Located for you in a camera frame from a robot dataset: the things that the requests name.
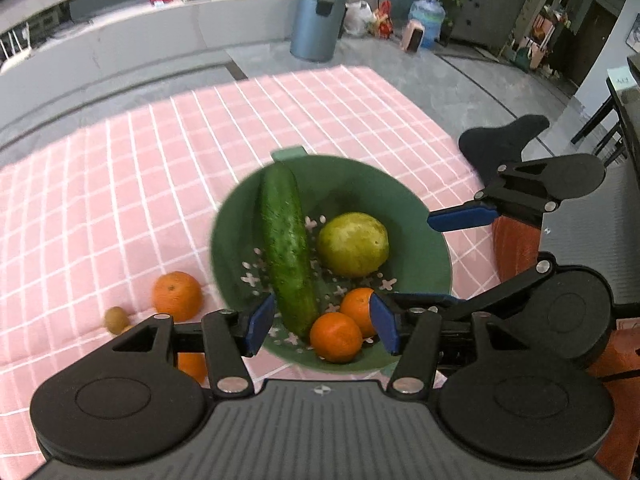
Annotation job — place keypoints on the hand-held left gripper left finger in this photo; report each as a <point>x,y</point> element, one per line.
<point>262,323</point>

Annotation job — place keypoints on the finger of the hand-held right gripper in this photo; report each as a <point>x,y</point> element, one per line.
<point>462,217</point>
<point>505,290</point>

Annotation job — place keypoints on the white plastic bag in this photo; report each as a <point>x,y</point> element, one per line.
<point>357,17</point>

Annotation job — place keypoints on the green colander bowl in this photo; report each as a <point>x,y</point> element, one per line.
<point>400,210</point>

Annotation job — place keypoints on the brown kiwi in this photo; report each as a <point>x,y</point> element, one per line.
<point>116,320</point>

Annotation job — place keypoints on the red plastic bag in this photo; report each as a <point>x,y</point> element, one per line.
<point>384,22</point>

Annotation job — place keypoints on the blue grey trash bin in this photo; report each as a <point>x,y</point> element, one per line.
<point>315,30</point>

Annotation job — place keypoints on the shelf rack with pink items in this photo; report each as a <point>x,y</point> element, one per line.
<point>537,40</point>

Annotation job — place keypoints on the yellow-green lemon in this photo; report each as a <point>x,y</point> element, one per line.
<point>352,245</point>

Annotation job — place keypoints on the blue water jug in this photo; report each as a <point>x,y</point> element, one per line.
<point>427,17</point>

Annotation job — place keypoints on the green cucumber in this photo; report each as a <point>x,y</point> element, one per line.
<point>285,240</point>

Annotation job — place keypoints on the green sticky note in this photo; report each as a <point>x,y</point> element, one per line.
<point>621,79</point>

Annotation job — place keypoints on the orange tangerine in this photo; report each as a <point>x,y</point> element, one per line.
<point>356,310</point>
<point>177,295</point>
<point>335,337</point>
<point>192,366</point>

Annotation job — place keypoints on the pink checkered tablecloth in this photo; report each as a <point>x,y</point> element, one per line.
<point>150,185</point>

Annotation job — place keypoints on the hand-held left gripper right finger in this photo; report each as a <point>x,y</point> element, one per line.
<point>384,324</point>

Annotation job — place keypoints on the dark desk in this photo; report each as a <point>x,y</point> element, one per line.
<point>625,110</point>

